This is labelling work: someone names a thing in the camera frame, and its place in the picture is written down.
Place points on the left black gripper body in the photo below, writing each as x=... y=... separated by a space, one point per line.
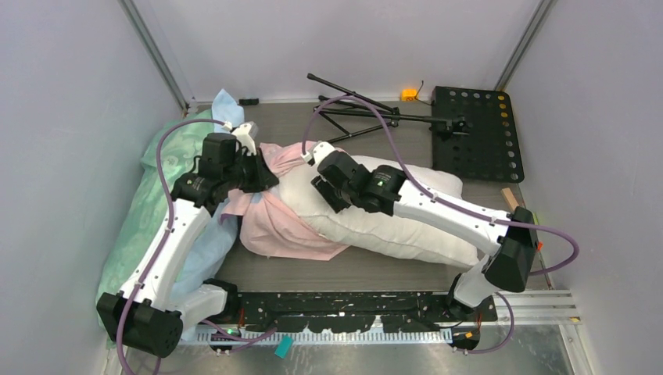
x=249 y=176

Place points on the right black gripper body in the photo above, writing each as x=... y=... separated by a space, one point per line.
x=340 y=198

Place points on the white pillow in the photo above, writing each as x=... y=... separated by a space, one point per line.
x=377 y=232

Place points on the pink pillowcase with blue script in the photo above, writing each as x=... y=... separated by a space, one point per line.
x=271 y=225

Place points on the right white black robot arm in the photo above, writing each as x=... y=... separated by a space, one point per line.
x=506 y=238

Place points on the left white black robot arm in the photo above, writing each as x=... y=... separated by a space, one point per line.
x=142 y=314

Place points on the light blue pillow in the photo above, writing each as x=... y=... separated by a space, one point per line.
x=216 y=240

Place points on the yellow small block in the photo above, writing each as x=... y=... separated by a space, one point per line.
x=412 y=94

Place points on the black perforated metal plate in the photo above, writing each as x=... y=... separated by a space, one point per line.
x=478 y=137

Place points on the wooden small block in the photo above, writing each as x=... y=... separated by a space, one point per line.
x=510 y=198

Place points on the teal tape piece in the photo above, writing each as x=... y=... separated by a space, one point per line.
x=284 y=346

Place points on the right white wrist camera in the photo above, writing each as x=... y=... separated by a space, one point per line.
x=317 y=153

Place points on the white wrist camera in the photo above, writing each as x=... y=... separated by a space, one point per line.
x=245 y=134
x=317 y=153

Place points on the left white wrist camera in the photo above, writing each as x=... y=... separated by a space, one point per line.
x=245 y=134

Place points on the black paint-chipped base rail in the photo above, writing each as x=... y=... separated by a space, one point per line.
x=343 y=312

